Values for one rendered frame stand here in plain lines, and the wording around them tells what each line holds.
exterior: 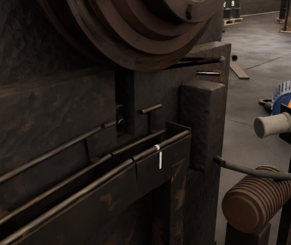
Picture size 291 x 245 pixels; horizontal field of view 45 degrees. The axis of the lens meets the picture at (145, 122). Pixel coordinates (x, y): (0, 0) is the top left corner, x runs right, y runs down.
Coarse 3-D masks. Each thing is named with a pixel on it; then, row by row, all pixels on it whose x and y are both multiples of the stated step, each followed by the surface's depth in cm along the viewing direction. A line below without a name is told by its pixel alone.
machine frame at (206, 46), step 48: (0, 0) 58; (0, 48) 60; (48, 48) 67; (0, 96) 56; (48, 96) 63; (96, 96) 71; (144, 96) 83; (0, 144) 58; (48, 144) 65; (96, 144) 75; (144, 144) 87; (192, 192) 113; (0, 240) 62; (96, 240) 82; (144, 240) 98; (192, 240) 121
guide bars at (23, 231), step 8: (176, 136) 80; (184, 136) 82; (160, 144) 76; (168, 144) 78; (144, 152) 72; (152, 152) 74; (128, 160) 69; (136, 160) 71; (120, 168) 67; (104, 176) 65; (96, 184) 63; (80, 192) 61; (64, 200) 59; (72, 200) 60; (56, 208) 58; (64, 208) 59; (40, 216) 56; (48, 216) 57; (32, 224) 55; (16, 232) 53; (24, 232) 54; (8, 240) 52; (16, 240) 53
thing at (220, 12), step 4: (220, 8) 328; (220, 12) 330; (220, 16) 331; (220, 20) 333; (220, 24) 335; (220, 28) 337; (220, 32) 340; (216, 36) 334; (220, 36) 342; (216, 40) 336; (220, 40) 344
